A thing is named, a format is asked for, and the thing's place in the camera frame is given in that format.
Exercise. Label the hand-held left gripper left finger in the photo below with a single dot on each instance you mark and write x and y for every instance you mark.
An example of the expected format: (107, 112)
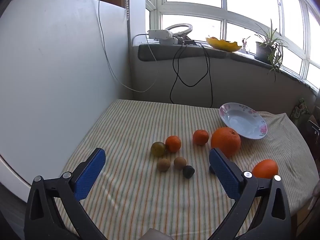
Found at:
(91, 172)

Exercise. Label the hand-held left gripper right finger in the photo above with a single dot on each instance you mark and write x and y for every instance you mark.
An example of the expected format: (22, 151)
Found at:
(225, 177)

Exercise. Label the small dark fruit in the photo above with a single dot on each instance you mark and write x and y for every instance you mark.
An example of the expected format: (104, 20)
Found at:
(188, 172)

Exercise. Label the large bumpy orange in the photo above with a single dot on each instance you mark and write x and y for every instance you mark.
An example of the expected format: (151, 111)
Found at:
(225, 140)

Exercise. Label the smooth orange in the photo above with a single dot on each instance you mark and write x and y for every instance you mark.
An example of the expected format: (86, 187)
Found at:
(265, 167)

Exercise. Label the small tangerine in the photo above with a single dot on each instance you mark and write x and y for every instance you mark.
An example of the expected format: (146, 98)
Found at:
(173, 143)
(200, 137)

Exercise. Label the floral white plate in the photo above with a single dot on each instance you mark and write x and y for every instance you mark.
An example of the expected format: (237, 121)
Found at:
(240, 122)

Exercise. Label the green-brown plum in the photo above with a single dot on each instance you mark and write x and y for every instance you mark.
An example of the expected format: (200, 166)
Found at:
(157, 149)

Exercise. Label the striped tablecloth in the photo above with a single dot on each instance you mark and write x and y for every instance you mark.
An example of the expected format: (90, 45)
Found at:
(130, 130)

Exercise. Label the dark chair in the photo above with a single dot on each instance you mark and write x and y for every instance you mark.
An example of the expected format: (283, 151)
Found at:
(313, 132)

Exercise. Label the green patterned bag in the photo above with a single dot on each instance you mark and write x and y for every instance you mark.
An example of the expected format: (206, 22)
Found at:
(301, 112)

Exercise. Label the white refrigerator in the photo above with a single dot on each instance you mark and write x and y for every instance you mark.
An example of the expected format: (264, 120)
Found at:
(50, 67)

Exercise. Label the potted spider plant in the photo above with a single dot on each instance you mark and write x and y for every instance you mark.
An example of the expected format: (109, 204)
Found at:
(263, 52)

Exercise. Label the small flower figurine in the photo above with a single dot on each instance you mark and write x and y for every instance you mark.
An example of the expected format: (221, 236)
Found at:
(244, 47)

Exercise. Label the yellow bowl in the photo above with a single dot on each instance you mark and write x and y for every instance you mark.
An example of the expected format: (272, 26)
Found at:
(222, 45)

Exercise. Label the grey window sill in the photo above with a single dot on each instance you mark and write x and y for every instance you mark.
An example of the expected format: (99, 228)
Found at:
(162, 52)

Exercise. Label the small black device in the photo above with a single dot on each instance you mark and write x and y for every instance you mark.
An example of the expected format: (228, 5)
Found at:
(190, 41)

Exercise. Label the white window frame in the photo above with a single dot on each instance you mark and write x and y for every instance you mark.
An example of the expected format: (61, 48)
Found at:
(195, 8)

